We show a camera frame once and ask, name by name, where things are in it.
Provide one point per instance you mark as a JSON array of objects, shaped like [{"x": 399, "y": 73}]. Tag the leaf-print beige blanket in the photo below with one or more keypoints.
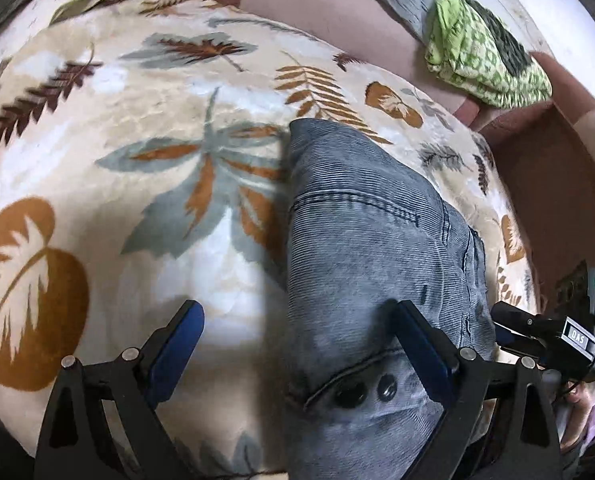
[{"x": 127, "y": 110}]

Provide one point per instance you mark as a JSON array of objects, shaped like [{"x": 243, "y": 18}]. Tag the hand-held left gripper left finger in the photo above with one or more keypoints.
[{"x": 175, "y": 350}]

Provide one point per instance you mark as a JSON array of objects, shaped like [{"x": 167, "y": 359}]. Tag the blue denim jeans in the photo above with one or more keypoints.
[{"x": 367, "y": 240}]

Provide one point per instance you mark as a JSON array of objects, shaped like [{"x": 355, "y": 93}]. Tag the yellow-green cloth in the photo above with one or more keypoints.
[{"x": 77, "y": 0}]

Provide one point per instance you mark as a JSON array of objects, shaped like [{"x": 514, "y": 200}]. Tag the person's right hand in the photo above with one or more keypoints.
[{"x": 580, "y": 396}]

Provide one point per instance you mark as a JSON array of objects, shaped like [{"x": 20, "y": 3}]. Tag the green patterned cloth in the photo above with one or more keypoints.
[{"x": 477, "y": 60}]

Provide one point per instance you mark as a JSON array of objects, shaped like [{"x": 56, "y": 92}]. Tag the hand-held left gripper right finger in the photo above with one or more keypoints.
[{"x": 425, "y": 352}]

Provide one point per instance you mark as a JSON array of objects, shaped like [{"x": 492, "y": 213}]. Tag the pink-brown mattress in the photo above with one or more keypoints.
[{"x": 327, "y": 15}]

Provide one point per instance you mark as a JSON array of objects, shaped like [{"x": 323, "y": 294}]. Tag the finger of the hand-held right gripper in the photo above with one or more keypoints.
[
  {"x": 515, "y": 316},
  {"x": 512, "y": 340}
]

